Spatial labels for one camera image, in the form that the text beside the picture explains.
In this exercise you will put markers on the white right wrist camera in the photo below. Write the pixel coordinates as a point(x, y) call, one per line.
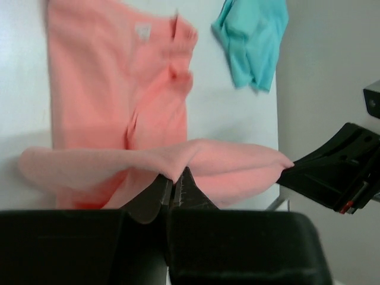
point(372, 99)

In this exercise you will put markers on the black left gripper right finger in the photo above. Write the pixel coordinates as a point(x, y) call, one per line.
point(207, 245)

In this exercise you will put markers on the teal t shirt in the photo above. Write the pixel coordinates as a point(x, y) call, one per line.
point(250, 33)

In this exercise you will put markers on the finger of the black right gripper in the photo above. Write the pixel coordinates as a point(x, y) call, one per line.
point(343, 174)

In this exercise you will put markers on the pink t shirt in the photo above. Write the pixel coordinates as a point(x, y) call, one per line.
point(140, 90)

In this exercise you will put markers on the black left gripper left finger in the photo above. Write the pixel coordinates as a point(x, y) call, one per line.
point(121, 246)

